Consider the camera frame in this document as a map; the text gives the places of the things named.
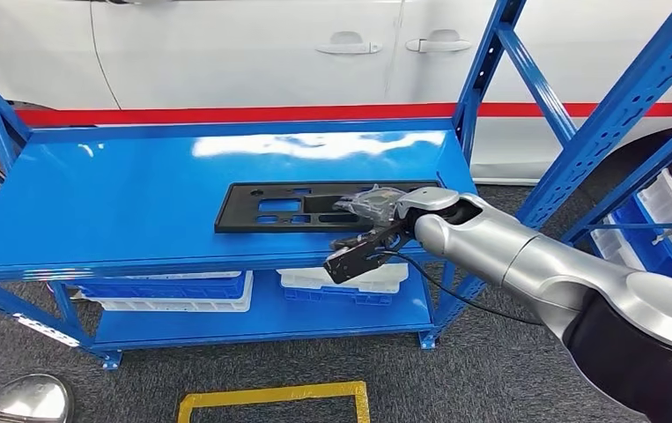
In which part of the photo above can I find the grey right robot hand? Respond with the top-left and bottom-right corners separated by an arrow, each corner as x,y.
329,185 -> 411,251

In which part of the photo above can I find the white car with red stripe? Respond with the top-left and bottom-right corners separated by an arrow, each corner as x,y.
0,0 -> 672,187

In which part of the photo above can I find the black plastic plate holder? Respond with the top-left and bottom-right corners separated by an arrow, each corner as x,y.
214,180 -> 442,234

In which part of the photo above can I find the chrome stanchion post with base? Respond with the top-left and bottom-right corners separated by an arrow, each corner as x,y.
0,373 -> 74,423

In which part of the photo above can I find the blue plastic crate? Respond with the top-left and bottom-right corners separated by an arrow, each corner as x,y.
72,272 -> 247,301
283,286 -> 394,307

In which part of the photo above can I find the yellow tape square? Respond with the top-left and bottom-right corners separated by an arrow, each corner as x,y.
176,381 -> 371,423

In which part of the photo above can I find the blue plastic bin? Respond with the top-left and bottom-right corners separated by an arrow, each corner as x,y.
609,198 -> 672,281

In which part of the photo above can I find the blue metal shelf rack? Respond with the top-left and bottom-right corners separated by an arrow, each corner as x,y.
0,0 -> 672,371
563,108 -> 672,287

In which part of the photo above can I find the black cable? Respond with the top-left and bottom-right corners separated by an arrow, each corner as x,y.
381,249 -> 543,327

